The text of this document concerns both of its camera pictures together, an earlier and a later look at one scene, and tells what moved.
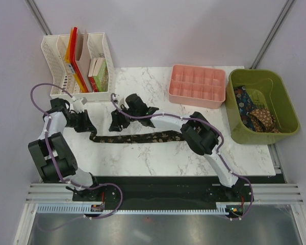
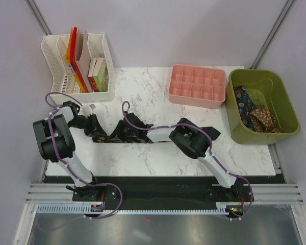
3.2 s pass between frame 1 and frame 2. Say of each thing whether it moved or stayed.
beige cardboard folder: stayed
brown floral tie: stayed
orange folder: stayed
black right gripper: moved
